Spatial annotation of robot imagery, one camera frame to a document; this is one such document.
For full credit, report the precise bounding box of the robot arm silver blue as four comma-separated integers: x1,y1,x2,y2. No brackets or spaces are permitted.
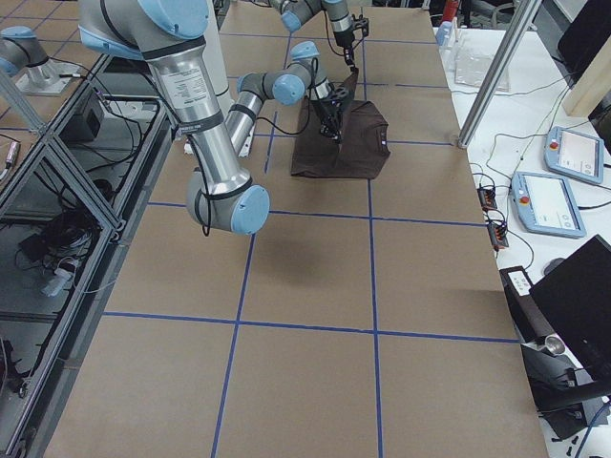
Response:
79,1,353,235
267,0,369,73

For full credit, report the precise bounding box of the clear plastic tray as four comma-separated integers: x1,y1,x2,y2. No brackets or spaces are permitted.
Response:
445,33,501,94

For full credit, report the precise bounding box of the aluminium frame column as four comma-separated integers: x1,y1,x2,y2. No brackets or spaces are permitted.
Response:
457,0,542,149

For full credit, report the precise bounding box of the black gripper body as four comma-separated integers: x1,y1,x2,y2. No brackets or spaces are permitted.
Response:
331,13,369,55
310,86,351,129

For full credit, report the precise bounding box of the near teach pendant tablet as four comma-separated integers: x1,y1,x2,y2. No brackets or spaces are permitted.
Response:
511,172,586,239

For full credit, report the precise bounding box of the far teach pendant tablet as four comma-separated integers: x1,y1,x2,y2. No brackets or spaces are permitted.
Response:
543,126,604,184

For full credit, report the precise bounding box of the dark brown t-shirt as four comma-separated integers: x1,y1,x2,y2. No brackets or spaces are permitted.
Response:
290,70,390,178

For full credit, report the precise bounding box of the black monitor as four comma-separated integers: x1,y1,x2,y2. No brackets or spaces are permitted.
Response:
530,235,610,380

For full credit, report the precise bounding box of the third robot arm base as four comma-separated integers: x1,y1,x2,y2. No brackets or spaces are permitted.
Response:
1,26,79,96

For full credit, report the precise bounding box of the teach pendant tablet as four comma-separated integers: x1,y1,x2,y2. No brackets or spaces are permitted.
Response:
543,126,604,184
511,172,586,239

